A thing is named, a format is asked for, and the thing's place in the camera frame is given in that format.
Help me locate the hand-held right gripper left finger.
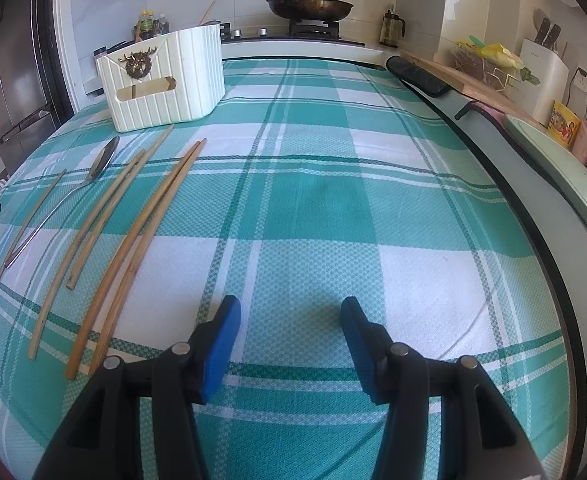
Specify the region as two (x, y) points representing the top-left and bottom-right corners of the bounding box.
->
(31, 295), (242, 480)

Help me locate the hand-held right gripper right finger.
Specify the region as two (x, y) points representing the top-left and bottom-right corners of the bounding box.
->
(340, 296), (544, 480)

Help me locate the metal spoon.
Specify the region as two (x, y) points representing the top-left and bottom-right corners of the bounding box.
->
(4, 136), (120, 268)

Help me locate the cream ribbed utensil basket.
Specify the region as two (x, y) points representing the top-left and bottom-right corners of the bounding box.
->
(95, 23), (226, 133)

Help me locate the grey refrigerator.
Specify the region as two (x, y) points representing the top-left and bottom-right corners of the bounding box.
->
(0, 0), (60, 181)

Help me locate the teal plaid tablecloth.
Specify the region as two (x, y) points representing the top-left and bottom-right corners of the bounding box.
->
(0, 57), (574, 480)

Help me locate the pale green chopping board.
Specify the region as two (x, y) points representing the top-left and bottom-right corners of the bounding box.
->
(503, 112), (587, 243)

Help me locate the black oblong pad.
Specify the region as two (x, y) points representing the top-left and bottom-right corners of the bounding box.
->
(386, 55), (452, 99)

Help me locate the wooden cutting board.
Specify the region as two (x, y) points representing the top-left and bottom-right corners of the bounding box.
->
(401, 50), (544, 128)

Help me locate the yellow seasoning packet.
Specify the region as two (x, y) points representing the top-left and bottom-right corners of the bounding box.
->
(548, 100), (582, 150)

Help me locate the black gas hob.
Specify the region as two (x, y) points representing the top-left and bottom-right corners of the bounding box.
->
(221, 19), (367, 46)

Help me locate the glass kettle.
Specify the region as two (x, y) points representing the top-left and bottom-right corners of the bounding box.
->
(378, 7), (407, 49)

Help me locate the white knife block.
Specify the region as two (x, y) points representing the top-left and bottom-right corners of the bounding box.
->
(516, 9), (570, 125)

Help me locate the black door frame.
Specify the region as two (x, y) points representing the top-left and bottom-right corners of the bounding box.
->
(48, 0), (75, 117)

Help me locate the wire basket with produce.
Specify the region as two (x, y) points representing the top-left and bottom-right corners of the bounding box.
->
(452, 35), (525, 87)

